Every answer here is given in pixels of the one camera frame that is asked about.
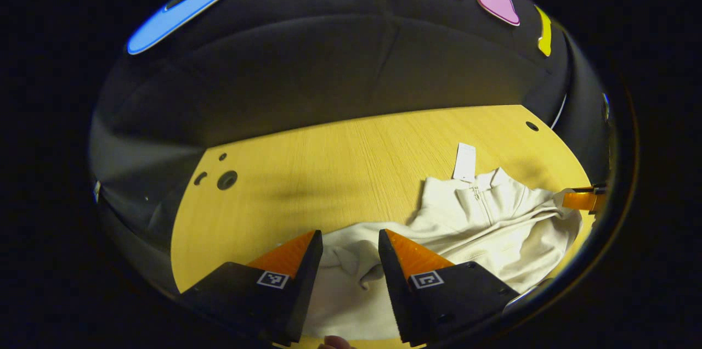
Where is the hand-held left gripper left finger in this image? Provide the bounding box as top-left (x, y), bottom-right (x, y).
top-left (181, 230), bottom-right (325, 347)

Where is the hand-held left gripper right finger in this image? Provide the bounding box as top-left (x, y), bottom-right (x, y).
top-left (378, 229), bottom-right (522, 346)

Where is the cream zip-neck sweater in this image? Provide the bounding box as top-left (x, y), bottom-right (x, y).
top-left (304, 143), bottom-right (584, 342)

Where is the black backdrop cloth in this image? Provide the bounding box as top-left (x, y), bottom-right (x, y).
top-left (90, 0), bottom-right (612, 240)

